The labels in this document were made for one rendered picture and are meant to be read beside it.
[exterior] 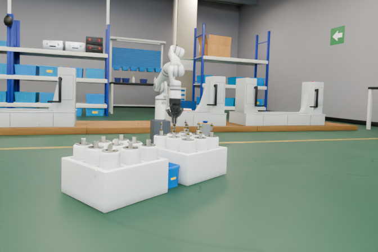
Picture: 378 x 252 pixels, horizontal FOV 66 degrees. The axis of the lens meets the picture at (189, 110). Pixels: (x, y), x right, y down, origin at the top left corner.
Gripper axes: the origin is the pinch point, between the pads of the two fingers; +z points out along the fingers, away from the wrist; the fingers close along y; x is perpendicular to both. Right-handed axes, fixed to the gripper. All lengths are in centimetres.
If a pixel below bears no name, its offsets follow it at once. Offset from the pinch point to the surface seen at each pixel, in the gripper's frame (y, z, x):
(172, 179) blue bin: -13.4, 30.9, -17.9
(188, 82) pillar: 421, -49, 506
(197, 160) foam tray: 3.6, 21.5, -19.3
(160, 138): -5.1, 12.0, 8.0
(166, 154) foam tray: -7.3, 20.3, -3.1
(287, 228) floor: -4, 35, -84
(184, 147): -2.4, 14.5, -13.7
